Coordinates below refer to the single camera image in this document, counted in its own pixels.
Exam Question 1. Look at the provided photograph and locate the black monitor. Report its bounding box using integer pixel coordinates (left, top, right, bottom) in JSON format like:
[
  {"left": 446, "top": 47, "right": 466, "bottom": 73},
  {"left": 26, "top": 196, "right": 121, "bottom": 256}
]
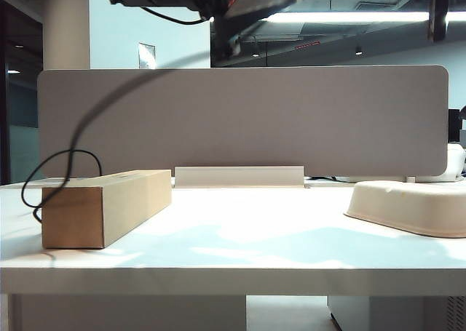
[{"left": 448, "top": 105, "right": 466, "bottom": 143}]

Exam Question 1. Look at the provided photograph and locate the long brown cardboard box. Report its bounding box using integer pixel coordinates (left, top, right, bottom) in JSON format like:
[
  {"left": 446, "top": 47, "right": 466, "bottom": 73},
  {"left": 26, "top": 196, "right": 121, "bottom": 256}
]
[{"left": 42, "top": 169, "right": 173, "bottom": 250}]

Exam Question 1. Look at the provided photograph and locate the grey desk divider panel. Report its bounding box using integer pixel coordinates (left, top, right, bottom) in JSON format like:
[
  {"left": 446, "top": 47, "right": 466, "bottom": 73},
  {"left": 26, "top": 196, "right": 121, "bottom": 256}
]
[{"left": 38, "top": 65, "right": 450, "bottom": 180}]

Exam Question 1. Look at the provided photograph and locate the white desk leg panel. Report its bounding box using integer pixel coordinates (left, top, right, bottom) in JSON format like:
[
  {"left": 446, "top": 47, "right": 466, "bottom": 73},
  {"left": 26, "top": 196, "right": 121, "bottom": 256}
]
[{"left": 7, "top": 294, "right": 248, "bottom": 331}]

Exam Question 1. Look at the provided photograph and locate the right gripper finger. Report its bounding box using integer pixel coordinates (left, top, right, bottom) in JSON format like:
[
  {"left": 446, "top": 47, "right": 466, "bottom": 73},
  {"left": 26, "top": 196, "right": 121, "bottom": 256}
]
[{"left": 427, "top": 0, "right": 449, "bottom": 41}]

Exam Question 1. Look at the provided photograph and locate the white pulp tray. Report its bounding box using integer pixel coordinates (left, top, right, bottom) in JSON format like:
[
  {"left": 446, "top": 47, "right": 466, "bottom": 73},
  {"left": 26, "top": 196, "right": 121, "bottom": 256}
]
[{"left": 343, "top": 180, "right": 466, "bottom": 239}]

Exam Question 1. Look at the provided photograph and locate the framed wall poster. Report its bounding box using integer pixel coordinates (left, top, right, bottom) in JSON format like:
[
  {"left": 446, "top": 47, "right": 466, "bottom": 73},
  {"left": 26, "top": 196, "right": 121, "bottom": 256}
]
[{"left": 138, "top": 42, "right": 157, "bottom": 71}]

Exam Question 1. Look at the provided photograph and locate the black charging cable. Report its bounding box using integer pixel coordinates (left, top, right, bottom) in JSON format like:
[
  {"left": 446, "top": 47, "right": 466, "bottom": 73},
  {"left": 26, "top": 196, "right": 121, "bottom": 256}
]
[{"left": 20, "top": 36, "right": 243, "bottom": 225}]

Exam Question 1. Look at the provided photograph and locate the black smartphone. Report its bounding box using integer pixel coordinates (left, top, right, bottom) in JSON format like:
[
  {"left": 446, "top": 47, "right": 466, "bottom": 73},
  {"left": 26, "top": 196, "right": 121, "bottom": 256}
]
[{"left": 213, "top": 0, "right": 466, "bottom": 57}]

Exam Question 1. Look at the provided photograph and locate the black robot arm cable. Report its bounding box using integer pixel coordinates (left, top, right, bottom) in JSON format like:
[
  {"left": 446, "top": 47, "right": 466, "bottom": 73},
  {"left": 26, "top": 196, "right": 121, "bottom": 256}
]
[{"left": 141, "top": 5, "right": 214, "bottom": 25}]

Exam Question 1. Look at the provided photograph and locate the white cable port flap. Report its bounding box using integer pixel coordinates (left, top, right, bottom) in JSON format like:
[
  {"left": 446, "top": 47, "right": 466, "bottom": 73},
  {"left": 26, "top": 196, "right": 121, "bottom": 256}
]
[{"left": 174, "top": 165, "right": 306, "bottom": 189}]

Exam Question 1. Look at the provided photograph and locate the white device behind divider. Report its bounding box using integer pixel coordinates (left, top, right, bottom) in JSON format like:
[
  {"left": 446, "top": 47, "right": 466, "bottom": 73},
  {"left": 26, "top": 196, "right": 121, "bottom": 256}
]
[{"left": 444, "top": 143, "right": 466, "bottom": 183}]

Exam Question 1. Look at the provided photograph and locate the beige pillar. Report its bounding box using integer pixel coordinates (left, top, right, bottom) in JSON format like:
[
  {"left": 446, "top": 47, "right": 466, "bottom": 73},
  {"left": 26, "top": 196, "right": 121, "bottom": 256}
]
[{"left": 42, "top": 0, "right": 91, "bottom": 72}]

